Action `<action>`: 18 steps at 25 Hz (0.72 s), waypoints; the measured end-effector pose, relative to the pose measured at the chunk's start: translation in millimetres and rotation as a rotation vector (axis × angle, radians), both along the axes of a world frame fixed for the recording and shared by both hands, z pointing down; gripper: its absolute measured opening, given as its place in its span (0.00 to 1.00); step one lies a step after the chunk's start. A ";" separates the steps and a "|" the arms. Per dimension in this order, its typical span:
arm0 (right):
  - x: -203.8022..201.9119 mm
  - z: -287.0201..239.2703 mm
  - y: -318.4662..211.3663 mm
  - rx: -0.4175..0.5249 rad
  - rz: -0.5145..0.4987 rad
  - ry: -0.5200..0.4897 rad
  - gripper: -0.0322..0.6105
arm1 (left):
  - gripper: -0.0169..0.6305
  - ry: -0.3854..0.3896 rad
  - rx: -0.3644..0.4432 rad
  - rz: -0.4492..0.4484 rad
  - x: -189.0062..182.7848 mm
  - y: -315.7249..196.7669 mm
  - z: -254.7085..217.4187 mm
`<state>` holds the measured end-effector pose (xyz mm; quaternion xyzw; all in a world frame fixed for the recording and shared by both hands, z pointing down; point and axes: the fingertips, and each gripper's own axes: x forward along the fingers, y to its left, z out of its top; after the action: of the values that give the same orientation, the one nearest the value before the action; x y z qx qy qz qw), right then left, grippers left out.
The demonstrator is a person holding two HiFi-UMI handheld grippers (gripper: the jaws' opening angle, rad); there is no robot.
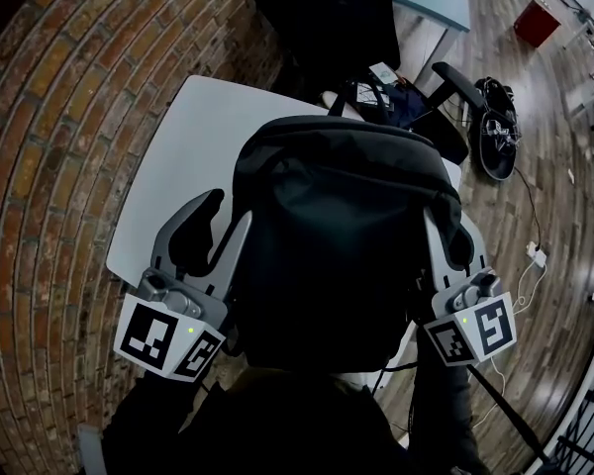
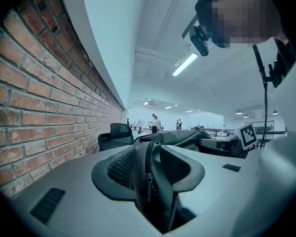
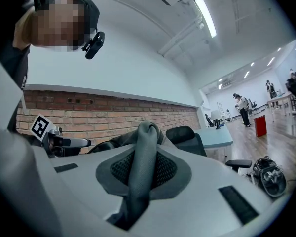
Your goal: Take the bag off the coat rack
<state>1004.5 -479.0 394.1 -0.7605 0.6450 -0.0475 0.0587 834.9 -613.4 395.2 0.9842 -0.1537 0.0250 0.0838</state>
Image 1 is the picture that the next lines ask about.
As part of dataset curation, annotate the black floor cable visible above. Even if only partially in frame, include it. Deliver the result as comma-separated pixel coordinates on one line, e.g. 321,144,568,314
511,164,544,247

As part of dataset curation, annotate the white side table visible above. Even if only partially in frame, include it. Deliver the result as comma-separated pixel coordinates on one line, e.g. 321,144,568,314
105,73,465,360

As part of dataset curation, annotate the person's right forearm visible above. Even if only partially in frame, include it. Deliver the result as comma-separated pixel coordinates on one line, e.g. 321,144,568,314
410,361,487,475

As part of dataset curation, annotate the black strap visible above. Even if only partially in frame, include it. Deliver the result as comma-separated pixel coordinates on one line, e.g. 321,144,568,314
467,362,551,465

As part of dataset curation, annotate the black bag on floor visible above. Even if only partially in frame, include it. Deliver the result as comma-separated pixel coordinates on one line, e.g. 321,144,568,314
466,76,519,183

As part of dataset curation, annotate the blue cloth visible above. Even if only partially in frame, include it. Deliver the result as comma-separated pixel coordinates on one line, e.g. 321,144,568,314
390,83,435,129

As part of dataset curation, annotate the white long desk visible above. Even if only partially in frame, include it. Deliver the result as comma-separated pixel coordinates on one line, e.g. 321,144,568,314
562,16,594,119

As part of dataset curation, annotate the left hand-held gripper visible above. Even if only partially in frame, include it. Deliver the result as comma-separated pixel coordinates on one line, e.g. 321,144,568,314
111,188,255,381

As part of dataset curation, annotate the white printed card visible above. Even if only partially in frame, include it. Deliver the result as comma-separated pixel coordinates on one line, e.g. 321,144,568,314
353,80,393,110

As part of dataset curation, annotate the person's dark top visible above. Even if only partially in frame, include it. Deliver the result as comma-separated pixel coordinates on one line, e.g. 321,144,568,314
100,363,487,475

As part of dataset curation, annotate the black office chair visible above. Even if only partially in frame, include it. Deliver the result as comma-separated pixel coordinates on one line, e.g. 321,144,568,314
250,0,484,165

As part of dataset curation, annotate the red box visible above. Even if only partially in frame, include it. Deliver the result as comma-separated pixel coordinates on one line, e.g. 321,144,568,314
513,0,562,49

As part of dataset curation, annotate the dark grey backpack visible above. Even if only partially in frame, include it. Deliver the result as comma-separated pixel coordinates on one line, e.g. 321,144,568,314
232,91,464,381

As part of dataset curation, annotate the person's left forearm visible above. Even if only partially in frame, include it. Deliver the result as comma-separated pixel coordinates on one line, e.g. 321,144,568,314
101,368,207,469

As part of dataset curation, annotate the white power strip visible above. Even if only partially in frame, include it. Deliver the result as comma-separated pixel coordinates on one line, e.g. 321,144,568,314
525,240,548,269

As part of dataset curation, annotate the white paper sheet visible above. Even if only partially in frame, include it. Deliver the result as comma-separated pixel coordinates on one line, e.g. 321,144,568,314
75,423,106,475

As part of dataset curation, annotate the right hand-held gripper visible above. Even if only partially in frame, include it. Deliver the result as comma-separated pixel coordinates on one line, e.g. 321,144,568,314
421,206,520,368

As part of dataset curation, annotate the white floor cable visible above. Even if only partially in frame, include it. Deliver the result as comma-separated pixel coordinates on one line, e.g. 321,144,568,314
474,259,548,430

